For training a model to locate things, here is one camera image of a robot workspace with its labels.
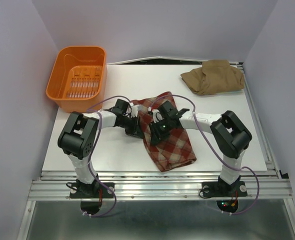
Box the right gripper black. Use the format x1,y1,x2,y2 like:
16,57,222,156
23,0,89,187
148,117,173,146

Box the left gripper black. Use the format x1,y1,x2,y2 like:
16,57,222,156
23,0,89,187
118,114,144,139

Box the white patterned garment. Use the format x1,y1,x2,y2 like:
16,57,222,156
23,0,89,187
131,91,197,172

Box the khaki brown skirt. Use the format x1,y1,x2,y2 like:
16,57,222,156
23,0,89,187
180,60,245,96

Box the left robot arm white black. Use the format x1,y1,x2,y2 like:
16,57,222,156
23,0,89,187
57,99,144,197

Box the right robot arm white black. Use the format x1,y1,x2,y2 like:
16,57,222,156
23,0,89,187
148,101,253,195

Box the orange plastic basket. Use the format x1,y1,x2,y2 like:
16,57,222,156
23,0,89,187
46,45,108,113

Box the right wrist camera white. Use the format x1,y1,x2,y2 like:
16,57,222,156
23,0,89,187
151,109,163,123

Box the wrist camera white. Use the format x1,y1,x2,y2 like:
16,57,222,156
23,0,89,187
130,104,141,118
151,109,163,123

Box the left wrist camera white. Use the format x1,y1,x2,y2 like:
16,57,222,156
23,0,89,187
130,104,141,118

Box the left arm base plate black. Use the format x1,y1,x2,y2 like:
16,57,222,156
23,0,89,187
66,180,115,199

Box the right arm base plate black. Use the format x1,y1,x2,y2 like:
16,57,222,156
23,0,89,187
199,181,248,199

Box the aluminium front rail frame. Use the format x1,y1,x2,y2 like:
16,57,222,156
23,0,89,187
28,170,293,201

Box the aluminium right side rail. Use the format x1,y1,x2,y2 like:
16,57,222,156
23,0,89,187
236,62,276,176

